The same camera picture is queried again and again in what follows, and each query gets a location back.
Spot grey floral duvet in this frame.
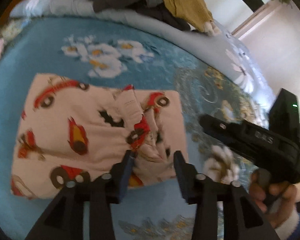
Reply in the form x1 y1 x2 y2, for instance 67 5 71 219
10 0 276 111

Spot mustard knit garment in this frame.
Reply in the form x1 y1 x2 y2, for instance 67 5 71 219
113 0 215 32

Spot car print pink pants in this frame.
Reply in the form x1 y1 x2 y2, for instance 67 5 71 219
11 74 187 199

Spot person right hand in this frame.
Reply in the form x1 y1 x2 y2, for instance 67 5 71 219
249 170 297 229

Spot blue floral bed blanket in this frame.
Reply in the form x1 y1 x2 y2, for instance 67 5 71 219
0 18 267 239

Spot dark grey garment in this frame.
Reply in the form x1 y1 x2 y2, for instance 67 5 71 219
90 0 191 31

